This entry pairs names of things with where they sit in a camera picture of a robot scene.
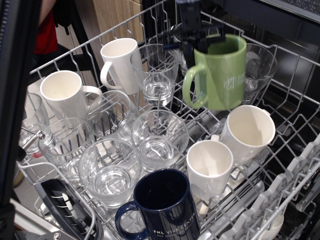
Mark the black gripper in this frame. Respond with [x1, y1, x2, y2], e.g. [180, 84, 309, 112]
[162, 0, 227, 60]

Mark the green ceramic mug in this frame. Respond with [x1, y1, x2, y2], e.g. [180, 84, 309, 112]
[182, 34, 247, 111]

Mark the person forearm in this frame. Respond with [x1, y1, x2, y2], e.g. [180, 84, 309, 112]
[38, 0, 56, 26]

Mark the tall white mug back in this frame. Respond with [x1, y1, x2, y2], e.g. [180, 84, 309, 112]
[100, 38, 140, 95]

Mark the white mug right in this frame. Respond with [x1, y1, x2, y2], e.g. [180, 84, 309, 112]
[219, 105, 276, 167]

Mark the white mug front centre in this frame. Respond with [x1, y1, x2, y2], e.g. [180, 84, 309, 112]
[186, 140, 234, 201]

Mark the white mug left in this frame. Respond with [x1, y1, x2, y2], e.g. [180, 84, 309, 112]
[40, 70, 102, 120]

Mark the navy blue printed mug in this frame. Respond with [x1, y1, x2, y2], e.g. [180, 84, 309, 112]
[115, 168, 201, 240]

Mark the clear glass back top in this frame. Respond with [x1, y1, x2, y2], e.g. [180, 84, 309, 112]
[174, 20, 221, 77]

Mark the clear glass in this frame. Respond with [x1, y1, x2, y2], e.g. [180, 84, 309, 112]
[131, 109, 189, 173]
[18, 92, 53, 159]
[174, 20, 221, 77]
[130, 44, 179, 108]
[242, 43, 278, 105]
[38, 117, 95, 187]
[78, 138, 142, 209]
[86, 90, 139, 143]

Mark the clear glass back centre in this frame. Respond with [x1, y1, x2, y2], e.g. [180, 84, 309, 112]
[130, 44, 179, 108]

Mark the clear glass back right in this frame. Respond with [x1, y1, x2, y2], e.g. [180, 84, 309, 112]
[242, 43, 278, 105]

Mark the clear glass middle left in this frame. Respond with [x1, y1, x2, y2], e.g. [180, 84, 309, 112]
[86, 90, 139, 143]

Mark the clear glass front left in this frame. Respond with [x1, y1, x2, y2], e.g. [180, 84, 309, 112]
[38, 117, 95, 187]

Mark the grey plastic tine holder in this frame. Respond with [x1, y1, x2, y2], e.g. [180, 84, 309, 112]
[220, 137, 320, 240]

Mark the clear glass far left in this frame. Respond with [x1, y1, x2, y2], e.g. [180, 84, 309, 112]
[18, 92, 53, 159]

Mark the metal clamp screw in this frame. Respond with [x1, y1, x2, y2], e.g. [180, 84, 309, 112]
[21, 126, 46, 151]

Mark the grey wire dishwasher rack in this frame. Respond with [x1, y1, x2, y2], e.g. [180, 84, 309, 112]
[17, 0, 320, 240]

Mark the black rack handle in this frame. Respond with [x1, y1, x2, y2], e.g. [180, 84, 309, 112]
[34, 178, 104, 240]

